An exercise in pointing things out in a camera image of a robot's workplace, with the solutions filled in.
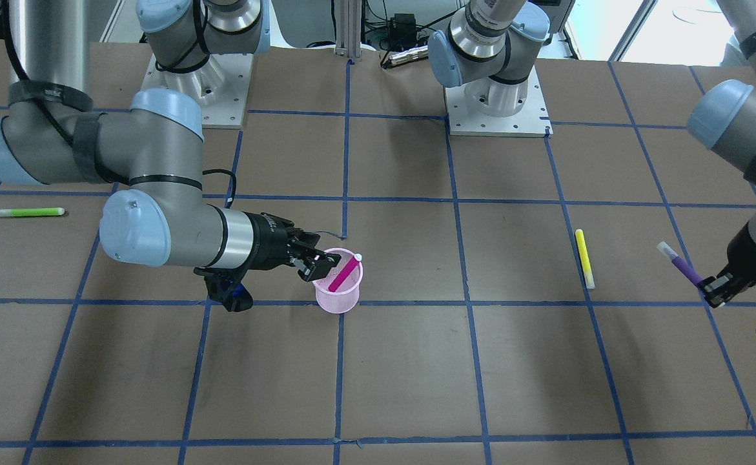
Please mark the purple highlighter pen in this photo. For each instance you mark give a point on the purple highlighter pen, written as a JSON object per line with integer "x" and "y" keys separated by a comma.
{"x": 680, "y": 264}

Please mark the yellow highlighter pen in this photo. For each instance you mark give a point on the yellow highlighter pen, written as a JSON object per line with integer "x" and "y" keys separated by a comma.
{"x": 585, "y": 263}

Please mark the green highlighter pen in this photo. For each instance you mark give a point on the green highlighter pen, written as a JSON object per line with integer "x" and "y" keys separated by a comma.
{"x": 32, "y": 212}

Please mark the aluminium profile post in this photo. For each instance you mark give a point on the aluminium profile post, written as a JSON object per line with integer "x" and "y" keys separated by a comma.
{"x": 348, "y": 28}

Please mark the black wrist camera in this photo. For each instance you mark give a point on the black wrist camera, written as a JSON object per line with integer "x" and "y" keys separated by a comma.
{"x": 225, "y": 286}

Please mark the pink highlighter pen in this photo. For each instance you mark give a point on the pink highlighter pen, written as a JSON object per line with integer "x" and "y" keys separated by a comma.
{"x": 344, "y": 272}

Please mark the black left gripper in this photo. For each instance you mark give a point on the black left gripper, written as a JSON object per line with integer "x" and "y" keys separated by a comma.
{"x": 751, "y": 257}

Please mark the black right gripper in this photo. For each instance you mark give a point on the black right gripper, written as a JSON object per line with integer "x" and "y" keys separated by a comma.
{"x": 268, "y": 243}

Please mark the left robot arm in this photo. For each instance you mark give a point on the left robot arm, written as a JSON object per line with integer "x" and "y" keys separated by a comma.
{"x": 497, "y": 42}

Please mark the pink mesh cup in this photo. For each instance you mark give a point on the pink mesh cup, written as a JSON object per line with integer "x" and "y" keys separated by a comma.
{"x": 347, "y": 294}

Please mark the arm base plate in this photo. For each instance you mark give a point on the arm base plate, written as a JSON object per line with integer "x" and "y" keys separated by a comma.
{"x": 220, "y": 88}
{"x": 499, "y": 106}

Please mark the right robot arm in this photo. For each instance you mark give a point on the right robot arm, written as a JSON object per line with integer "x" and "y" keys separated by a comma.
{"x": 53, "y": 135}

